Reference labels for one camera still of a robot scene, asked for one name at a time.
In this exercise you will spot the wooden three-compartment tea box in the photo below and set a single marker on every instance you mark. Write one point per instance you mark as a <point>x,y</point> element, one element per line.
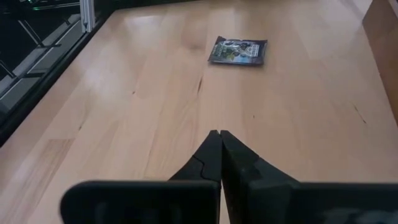
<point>385,56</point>

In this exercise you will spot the silver aluminium profile post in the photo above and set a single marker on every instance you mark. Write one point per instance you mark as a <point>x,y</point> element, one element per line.
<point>87,15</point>

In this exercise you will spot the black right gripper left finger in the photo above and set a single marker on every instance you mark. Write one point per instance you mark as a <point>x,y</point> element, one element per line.
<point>140,202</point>

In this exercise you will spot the dark blue blackcurrant tea bag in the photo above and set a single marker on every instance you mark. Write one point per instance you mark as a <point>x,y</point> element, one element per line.
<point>237,50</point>

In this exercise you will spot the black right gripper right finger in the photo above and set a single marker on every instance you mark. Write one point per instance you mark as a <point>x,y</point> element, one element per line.
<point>295,203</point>

